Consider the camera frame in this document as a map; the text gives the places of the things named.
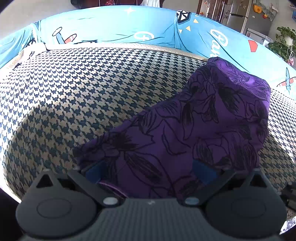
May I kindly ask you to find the silver refrigerator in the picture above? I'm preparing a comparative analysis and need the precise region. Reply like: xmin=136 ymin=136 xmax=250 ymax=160
xmin=225 ymin=0 xmax=278 ymax=35

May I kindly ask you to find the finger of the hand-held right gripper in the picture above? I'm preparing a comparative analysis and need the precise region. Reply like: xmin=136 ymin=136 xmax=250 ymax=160
xmin=279 ymin=182 xmax=296 ymax=208

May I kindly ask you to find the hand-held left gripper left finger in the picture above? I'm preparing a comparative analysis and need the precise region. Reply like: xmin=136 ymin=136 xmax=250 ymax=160
xmin=35 ymin=160 xmax=121 ymax=208

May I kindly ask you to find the white patterned cloth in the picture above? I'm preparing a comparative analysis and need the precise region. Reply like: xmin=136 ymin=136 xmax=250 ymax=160
xmin=14 ymin=42 xmax=48 ymax=67

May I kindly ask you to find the patterned cloth over refrigerator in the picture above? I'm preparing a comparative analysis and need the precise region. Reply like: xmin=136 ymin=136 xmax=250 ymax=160
xmin=261 ymin=0 xmax=281 ymax=22

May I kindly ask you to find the houndstooth sofa seat cover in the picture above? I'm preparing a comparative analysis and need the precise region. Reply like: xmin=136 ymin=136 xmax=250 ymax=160
xmin=0 ymin=43 xmax=296 ymax=204

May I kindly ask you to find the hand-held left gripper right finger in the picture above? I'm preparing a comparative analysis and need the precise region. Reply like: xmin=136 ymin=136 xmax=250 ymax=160
xmin=183 ymin=159 xmax=270 ymax=207

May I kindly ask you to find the wooden door frame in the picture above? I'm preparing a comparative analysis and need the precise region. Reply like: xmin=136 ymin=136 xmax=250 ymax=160
xmin=196 ymin=0 xmax=226 ymax=24

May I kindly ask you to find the purple floral garment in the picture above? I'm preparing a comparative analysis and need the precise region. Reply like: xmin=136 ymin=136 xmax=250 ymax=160
xmin=73 ymin=57 xmax=271 ymax=200

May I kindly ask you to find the white chest freezer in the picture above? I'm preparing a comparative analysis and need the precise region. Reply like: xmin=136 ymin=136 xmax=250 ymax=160
xmin=245 ymin=28 xmax=274 ymax=45

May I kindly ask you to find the green potted plant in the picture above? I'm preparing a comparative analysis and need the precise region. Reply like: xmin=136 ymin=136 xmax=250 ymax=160
xmin=268 ymin=27 xmax=296 ymax=67

